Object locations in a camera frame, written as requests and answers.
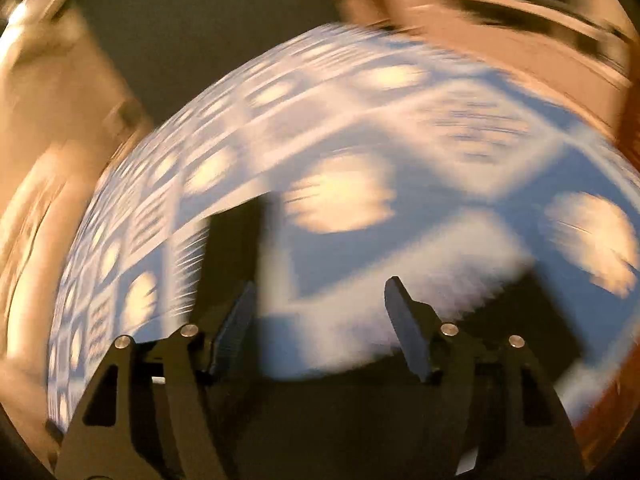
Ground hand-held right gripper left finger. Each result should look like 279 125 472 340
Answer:
55 282 259 480

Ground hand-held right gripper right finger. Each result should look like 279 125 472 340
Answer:
384 276 586 480

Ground black pants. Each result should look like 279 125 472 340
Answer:
200 195 588 480

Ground blue printed blanket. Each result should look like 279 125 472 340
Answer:
45 22 640 436

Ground grey curtain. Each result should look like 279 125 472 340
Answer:
75 0 346 128

